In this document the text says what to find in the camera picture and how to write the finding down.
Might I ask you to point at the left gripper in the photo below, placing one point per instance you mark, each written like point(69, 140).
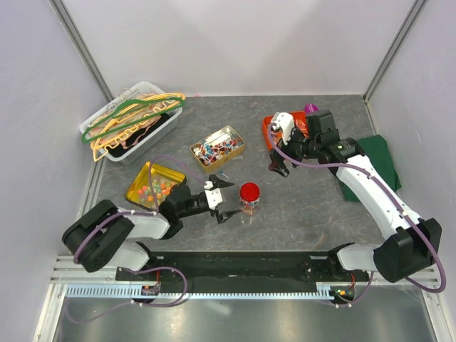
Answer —
point(219, 183)

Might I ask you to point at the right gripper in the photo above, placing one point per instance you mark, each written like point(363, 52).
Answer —
point(286, 150)

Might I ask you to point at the clear plastic jar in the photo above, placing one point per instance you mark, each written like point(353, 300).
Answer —
point(249, 207)

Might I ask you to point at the red jar lid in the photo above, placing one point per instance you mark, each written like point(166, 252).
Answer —
point(249, 192)

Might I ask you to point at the gold tin lollipops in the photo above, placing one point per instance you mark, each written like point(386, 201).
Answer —
point(218, 148)

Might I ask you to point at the purple plastic scoop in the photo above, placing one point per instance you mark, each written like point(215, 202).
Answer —
point(310, 109)

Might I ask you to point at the gold square tin star candies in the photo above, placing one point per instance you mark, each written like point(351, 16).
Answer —
point(152, 184)

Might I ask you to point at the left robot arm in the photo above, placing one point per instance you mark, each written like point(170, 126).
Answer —
point(109, 235)

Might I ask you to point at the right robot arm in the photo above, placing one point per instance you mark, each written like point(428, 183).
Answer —
point(410, 243)

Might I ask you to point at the loose lollipop on table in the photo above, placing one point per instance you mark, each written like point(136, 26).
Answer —
point(223, 174)

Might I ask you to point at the green cloth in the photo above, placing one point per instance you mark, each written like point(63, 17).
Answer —
point(376, 148)

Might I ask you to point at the orange wavy clothes hanger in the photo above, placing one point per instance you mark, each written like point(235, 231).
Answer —
point(115, 127)

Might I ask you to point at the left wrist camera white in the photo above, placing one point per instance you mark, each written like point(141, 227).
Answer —
point(214, 198)

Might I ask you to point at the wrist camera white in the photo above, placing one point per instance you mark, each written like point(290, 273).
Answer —
point(284, 122)
point(214, 198)

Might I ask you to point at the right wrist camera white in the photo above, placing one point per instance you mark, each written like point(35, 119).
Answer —
point(284, 122)

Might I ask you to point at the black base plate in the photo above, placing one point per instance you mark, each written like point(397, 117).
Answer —
point(256, 271)

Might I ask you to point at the grey cable duct rail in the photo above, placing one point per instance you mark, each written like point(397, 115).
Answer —
point(129, 291)

